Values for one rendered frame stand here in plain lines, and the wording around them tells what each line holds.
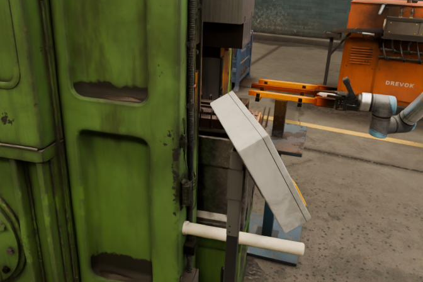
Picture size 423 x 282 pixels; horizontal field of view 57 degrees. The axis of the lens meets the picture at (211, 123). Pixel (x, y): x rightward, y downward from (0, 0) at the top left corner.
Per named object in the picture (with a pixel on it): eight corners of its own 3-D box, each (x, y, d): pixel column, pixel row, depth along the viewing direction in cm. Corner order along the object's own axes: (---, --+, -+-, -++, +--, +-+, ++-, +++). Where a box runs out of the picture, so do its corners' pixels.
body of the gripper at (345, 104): (333, 109, 198) (358, 112, 195) (336, 93, 194) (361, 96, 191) (333, 104, 204) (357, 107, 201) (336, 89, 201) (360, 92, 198)
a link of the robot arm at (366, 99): (372, 96, 189) (370, 90, 198) (361, 95, 190) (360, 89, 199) (368, 113, 192) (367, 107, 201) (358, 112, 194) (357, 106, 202)
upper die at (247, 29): (250, 40, 161) (252, 17, 158) (242, 49, 143) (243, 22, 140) (155, 33, 170) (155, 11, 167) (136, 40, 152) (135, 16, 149)
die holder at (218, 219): (254, 191, 203) (261, 111, 186) (242, 235, 169) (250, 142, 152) (154, 175, 215) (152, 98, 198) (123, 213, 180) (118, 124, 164)
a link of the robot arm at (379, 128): (394, 138, 198) (399, 116, 193) (375, 140, 194) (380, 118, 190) (381, 131, 206) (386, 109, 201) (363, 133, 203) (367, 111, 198)
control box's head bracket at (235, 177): (267, 187, 119) (270, 146, 114) (261, 211, 107) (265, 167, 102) (231, 181, 121) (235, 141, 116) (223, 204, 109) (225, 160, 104)
